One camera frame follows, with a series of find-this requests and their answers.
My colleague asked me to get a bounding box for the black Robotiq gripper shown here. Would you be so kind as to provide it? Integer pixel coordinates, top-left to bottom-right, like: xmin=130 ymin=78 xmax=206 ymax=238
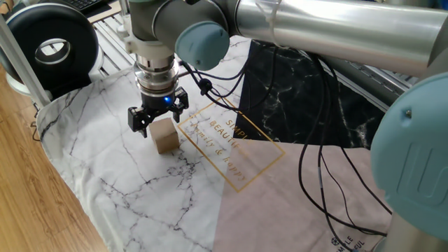
xmin=127 ymin=85 xmax=190 ymax=139

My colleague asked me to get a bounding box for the small wooden block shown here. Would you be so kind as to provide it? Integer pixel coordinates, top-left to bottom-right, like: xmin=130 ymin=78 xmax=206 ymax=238
xmin=148 ymin=118 xmax=181 ymax=155

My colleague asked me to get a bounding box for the silver wrist sensor flange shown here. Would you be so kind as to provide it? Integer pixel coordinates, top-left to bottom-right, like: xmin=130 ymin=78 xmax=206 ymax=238
xmin=133 ymin=55 xmax=180 ymax=97

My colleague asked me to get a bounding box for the marble pattern tablecloth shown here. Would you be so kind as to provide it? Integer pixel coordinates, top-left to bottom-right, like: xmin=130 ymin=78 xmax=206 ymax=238
xmin=34 ymin=34 xmax=393 ymax=252

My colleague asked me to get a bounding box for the brown wooden board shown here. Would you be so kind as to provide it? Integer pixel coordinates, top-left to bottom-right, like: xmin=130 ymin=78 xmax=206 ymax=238
xmin=85 ymin=1 xmax=122 ymax=25

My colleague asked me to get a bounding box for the black computer keyboard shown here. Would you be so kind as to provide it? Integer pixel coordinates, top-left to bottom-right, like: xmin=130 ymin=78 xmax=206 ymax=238
xmin=64 ymin=0 xmax=106 ymax=11

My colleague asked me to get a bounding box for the black cable with ferrite bead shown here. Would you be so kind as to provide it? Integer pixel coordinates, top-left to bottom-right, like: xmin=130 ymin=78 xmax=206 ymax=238
xmin=178 ymin=45 xmax=279 ymax=113

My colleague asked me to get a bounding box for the white wrist mount box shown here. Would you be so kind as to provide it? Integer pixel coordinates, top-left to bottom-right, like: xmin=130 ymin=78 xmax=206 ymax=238
xmin=122 ymin=20 xmax=176 ymax=61

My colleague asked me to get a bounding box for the slanted aluminium post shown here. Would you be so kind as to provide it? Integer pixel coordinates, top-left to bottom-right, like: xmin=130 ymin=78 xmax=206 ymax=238
xmin=0 ymin=13 xmax=53 ymax=109

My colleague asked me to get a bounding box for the black round ring device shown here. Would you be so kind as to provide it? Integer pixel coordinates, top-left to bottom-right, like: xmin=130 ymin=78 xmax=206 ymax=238
xmin=0 ymin=2 xmax=105 ymax=101

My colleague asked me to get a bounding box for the long black cable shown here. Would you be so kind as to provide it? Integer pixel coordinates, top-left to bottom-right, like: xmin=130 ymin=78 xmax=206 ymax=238
xmin=297 ymin=52 xmax=395 ymax=252

